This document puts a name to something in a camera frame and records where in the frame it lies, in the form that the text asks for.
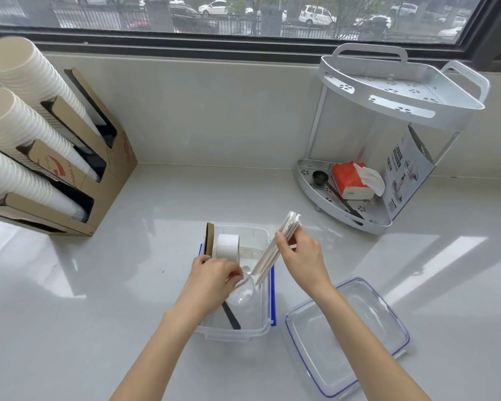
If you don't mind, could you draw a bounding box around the brown cardboard piece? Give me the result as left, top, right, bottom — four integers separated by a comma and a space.
203, 222, 216, 260

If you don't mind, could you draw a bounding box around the person's left hand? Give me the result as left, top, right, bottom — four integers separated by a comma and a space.
175, 255, 245, 321

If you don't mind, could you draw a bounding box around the white tape roll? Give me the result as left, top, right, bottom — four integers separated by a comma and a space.
215, 234, 243, 264

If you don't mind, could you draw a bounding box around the black flat strip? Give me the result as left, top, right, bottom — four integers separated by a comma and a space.
222, 300, 242, 331

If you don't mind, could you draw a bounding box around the silver metal corner shelf rack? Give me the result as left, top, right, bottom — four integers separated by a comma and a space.
291, 43, 492, 236

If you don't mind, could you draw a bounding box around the person's right forearm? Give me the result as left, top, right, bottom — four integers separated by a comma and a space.
313, 282, 434, 401

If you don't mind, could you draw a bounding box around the bundle of white straws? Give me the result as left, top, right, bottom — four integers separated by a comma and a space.
250, 211, 304, 288

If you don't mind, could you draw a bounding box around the stack of white paper cups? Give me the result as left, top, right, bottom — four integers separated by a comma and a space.
0, 36, 106, 141
0, 87, 102, 182
0, 143, 89, 224

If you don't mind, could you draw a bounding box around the black metal fence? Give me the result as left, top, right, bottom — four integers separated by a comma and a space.
50, 3, 464, 41

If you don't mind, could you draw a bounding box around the brown cardboard cup dispenser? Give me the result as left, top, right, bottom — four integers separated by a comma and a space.
0, 67, 139, 238

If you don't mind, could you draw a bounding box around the person's right hand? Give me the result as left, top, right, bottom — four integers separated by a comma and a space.
274, 224, 334, 296

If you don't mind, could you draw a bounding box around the row of parked cars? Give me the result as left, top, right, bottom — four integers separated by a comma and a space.
73, 0, 472, 42

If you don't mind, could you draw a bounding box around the clear container lid blue seal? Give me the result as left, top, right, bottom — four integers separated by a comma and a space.
284, 277, 411, 399

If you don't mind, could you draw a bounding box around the clear plastic spoon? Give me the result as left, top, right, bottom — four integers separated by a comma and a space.
226, 267, 263, 309

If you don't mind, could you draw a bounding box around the person's left forearm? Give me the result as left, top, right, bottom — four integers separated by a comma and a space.
108, 305, 202, 401

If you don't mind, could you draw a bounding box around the printed packaging card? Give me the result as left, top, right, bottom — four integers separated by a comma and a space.
382, 124, 437, 218

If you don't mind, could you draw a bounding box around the clear plastic storage container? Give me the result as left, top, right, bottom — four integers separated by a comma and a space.
191, 224, 277, 343

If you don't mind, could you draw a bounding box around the dark window frame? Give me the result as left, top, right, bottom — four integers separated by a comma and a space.
0, 0, 501, 74

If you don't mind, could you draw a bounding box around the orange tissue pack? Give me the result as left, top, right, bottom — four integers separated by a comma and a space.
331, 161, 386, 201

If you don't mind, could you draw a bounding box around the black measuring spoon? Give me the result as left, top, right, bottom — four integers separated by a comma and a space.
312, 170, 366, 222

